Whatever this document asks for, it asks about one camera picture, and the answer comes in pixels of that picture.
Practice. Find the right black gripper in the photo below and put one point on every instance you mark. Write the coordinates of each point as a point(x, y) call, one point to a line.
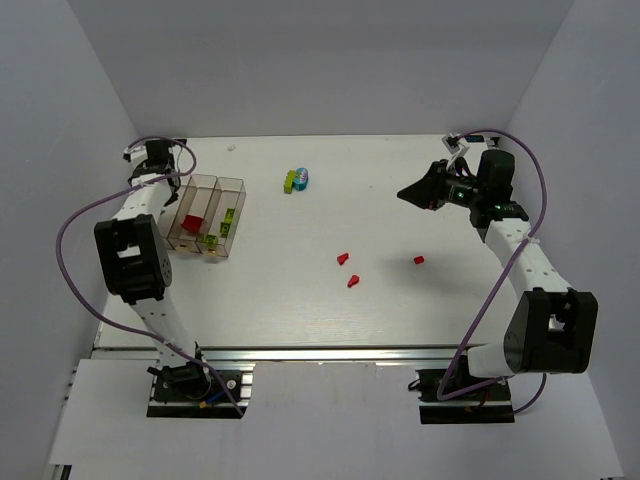
point(438, 185)

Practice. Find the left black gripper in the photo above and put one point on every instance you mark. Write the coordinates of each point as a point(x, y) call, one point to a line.
point(153, 167)

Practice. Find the large red lego brick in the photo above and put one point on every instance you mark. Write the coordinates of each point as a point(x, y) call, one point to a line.
point(192, 223)

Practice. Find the green lego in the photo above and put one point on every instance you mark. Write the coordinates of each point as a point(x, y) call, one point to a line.
point(229, 215)

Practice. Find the blue frog lego piece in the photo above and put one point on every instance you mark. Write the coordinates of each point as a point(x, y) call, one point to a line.
point(301, 179)

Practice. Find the long green lego brick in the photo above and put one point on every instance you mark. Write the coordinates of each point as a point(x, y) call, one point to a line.
point(289, 182)

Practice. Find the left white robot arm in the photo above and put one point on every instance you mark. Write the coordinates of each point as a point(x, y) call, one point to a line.
point(135, 261)

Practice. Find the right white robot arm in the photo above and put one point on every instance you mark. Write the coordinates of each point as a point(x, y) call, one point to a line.
point(553, 326)

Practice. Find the clear three-compartment container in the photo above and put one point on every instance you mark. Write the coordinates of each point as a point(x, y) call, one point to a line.
point(209, 197)

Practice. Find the red lego piece upper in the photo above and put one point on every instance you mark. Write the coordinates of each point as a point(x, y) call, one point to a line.
point(341, 259)

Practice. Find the red lego piece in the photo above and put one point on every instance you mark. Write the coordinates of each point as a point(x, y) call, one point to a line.
point(354, 280)
point(341, 259)

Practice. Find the red lego piece lower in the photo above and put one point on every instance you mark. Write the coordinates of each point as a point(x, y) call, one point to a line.
point(354, 280)

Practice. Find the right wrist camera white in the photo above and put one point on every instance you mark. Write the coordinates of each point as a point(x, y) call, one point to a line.
point(456, 145)

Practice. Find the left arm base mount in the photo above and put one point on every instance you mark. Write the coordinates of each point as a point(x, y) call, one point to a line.
point(191, 392)

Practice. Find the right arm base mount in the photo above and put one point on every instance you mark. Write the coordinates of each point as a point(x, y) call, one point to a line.
point(488, 405)

